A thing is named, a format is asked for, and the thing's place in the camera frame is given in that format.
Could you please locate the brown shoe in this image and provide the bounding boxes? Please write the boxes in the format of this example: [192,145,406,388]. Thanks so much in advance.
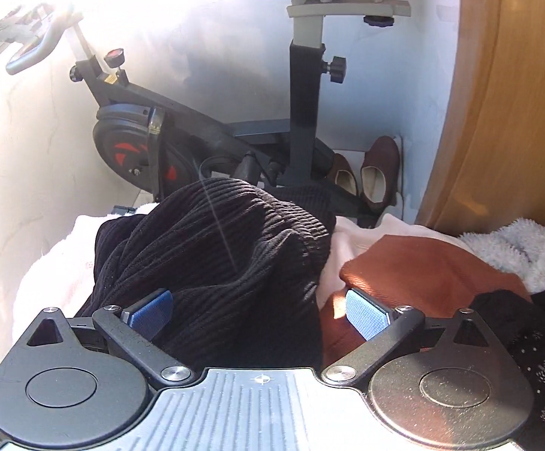
[360,135,401,213]
[326,153,358,195]

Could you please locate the brown left shoe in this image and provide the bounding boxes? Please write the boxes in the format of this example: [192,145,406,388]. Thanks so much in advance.
[326,153,358,195]

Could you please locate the rust orange garment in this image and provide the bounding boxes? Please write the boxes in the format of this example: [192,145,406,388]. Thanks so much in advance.
[316,235,530,366]

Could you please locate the black exercise bike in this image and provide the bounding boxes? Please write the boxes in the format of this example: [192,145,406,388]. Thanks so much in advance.
[0,0,412,229]

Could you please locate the pink fluffy garment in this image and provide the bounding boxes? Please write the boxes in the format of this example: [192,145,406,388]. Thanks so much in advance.
[316,214,472,309]

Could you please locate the wooden wardrobe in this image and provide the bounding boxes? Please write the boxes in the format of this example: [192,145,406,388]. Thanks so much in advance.
[417,0,545,234]

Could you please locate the white fleece blanket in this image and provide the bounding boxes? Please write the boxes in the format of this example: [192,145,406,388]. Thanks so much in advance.
[459,218,545,294]

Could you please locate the black ribbed knit garment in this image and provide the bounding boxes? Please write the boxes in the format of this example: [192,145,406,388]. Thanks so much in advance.
[79,177,336,371]

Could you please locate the black speckled garment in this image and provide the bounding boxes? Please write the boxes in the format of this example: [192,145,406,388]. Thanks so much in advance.
[471,290,545,450]

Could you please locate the brown right shoe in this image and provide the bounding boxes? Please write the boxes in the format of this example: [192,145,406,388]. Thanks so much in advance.
[360,135,401,213]

